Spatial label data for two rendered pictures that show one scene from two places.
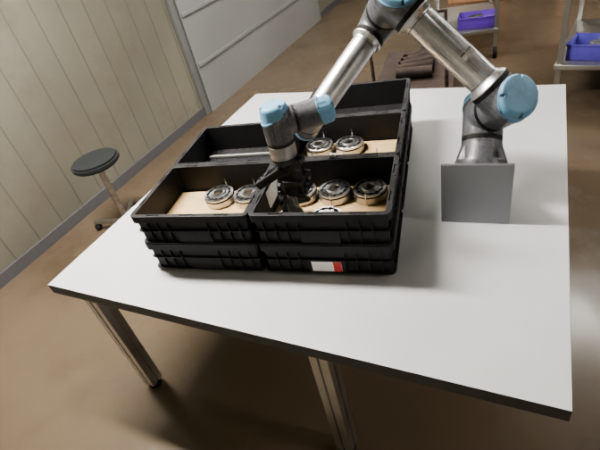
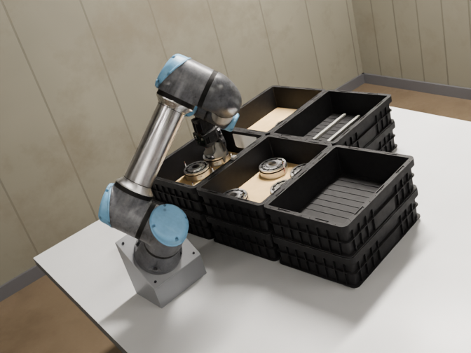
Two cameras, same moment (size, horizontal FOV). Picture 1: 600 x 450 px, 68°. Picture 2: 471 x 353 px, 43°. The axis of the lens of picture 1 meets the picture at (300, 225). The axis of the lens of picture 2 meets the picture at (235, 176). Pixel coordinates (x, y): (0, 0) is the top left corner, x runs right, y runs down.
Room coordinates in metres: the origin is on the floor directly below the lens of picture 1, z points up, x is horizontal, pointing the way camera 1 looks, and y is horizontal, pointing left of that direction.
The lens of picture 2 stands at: (2.09, -1.86, 1.87)
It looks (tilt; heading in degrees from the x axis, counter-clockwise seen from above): 28 degrees down; 117
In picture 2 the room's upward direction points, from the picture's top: 16 degrees counter-clockwise
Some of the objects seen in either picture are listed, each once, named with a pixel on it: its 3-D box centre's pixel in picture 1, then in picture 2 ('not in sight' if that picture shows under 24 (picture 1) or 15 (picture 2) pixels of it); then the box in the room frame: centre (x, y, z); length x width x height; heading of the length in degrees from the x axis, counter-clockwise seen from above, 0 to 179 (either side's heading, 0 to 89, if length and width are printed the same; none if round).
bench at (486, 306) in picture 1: (347, 239); (337, 291); (1.52, -0.19, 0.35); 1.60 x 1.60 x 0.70; 58
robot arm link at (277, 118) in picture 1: (277, 123); not in sight; (1.10, -0.01, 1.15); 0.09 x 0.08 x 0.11; 97
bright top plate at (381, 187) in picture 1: (370, 187); not in sight; (1.13, -0.23, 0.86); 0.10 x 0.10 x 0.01
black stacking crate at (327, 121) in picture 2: (241, 156); (333, 128); (1.53, 0.15, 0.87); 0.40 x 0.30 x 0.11; 67
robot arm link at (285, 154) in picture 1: (283, 149); not in sight; (1.10, -0.01, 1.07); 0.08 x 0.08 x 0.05
